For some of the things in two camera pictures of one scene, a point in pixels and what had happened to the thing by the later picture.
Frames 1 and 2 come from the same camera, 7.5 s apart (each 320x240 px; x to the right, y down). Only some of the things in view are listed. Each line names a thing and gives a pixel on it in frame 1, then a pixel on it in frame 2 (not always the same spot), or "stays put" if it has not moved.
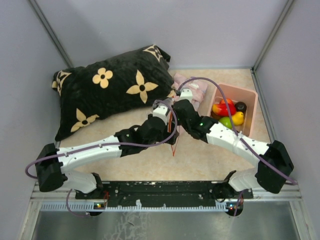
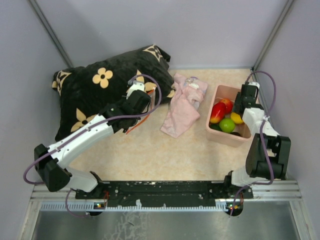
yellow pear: (238, 118) stays put
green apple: (226, 121) stays put
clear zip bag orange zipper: (174, 131) to (150, 88)
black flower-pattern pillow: (89, 93) stays put
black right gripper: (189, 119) to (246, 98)
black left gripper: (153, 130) to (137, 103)
